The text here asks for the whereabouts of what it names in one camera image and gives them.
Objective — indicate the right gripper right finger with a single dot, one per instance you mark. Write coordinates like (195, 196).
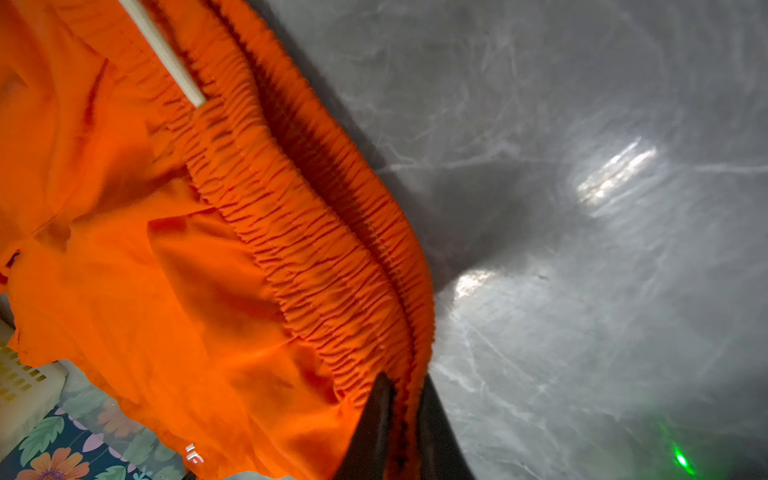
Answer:
(441, 457)

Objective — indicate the orange shorts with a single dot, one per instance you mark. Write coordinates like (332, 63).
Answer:
(183, 220)

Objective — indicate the white plastic laundry basket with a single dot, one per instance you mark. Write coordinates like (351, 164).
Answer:
(27, 393)

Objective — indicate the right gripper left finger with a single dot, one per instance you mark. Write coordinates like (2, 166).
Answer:
(367, 455)

